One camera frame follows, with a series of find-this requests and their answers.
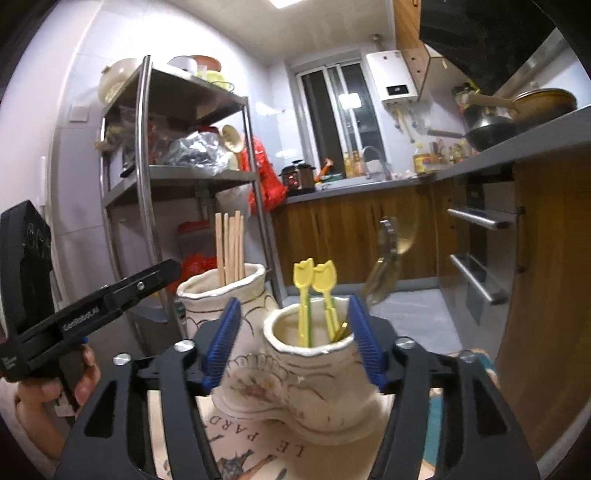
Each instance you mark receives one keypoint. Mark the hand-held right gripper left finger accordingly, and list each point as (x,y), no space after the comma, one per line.
(224,339)

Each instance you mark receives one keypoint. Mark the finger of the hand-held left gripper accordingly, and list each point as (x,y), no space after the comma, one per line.
(143,286)

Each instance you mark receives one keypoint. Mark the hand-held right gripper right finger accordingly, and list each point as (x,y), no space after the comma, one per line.
(365,344)

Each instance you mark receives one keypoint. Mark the tall ceramic boot utensil holder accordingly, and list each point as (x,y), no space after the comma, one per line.
(203,295)

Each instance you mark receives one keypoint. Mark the gold metal spoon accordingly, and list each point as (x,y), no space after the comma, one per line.
(388,272)

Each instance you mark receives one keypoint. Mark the low ceramic boot utensil holder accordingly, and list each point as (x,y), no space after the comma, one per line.
(300,383)

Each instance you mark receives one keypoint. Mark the person's left hand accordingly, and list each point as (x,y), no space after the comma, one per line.
(90,378)

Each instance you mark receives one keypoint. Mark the gold metal utensil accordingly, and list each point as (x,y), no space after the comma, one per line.
(342,331)

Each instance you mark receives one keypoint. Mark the red plastic bag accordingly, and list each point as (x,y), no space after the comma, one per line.
(196,270)

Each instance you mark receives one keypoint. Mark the red-lidded plastic container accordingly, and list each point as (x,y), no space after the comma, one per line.
(196,237)

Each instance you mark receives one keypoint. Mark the yellow tulip-shaped plastic fork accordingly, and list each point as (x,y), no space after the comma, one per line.
(303,277)
(324,277)

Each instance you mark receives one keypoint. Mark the teal floor mat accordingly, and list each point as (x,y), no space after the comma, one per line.
(444,415)

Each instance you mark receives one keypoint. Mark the printed round table mat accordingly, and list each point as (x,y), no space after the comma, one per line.
(258,443)

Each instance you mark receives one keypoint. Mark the wooden base cabinets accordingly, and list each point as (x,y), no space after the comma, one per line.
(332,230)

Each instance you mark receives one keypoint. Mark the white hanging bag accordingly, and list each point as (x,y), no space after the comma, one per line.
(233,198)

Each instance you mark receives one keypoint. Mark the crumpled clear plastic bag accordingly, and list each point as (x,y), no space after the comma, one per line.
(194,152)

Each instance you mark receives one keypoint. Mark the metal shelf rack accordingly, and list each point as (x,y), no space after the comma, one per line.
(144,138)

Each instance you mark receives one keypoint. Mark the steel built-in drawer unit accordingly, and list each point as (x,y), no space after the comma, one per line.
(480,240)

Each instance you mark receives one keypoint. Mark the red hanging bag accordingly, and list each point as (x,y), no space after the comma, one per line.
(265,175)

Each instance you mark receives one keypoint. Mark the cream plastic ladle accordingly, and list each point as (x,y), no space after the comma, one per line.
(232,137)

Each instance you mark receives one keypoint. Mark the dark electric pressure cooker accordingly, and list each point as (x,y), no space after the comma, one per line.
(298,180)

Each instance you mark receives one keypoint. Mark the amber condiment bottle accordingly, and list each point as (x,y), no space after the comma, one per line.
(353,166)

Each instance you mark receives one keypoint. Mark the metal sink faucet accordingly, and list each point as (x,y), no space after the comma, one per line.
(374,161)

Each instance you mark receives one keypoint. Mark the yellow oil bottle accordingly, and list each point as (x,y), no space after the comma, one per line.
(421,160)

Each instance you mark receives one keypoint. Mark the cream ceramic pot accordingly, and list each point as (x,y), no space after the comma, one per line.
(117,81)

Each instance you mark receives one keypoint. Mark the yellow-green plastic container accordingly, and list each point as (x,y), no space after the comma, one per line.
(217,79)

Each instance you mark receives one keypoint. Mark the white enamel bowl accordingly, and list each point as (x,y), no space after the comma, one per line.
(182,65)

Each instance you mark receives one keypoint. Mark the kitchen window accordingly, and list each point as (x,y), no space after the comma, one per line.
(337,120)

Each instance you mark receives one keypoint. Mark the orange plastic basin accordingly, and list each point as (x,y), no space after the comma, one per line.
(207,62)

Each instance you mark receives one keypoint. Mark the black wok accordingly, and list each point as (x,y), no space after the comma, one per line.
(489,134)

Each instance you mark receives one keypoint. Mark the white water heater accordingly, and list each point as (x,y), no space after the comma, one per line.
(390,74)

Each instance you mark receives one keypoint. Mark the brown wok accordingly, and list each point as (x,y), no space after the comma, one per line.
(540,108)

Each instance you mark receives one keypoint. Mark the ceiling light panel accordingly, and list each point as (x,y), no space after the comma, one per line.
(314,2)

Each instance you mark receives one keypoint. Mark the black range hood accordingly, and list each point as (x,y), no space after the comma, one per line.
(485,32)

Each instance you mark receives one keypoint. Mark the white wall switch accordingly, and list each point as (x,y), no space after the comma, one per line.
(78,113)

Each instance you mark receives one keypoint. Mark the wooden wall cabinet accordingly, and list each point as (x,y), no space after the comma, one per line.
(413,46)

